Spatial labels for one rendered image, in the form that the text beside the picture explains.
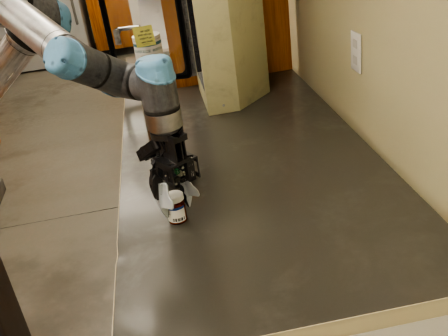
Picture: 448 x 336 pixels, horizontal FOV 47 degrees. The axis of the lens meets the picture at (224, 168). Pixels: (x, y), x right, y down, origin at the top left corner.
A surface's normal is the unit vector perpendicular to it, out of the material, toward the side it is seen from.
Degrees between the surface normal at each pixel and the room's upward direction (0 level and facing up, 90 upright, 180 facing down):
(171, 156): 90
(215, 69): 90
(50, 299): 0
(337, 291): 0
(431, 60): 90
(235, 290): 0
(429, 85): 90
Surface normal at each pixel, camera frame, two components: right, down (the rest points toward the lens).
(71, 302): -0.12, -0.88
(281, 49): 0.15, 0.43
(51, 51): -0.57, -0.14
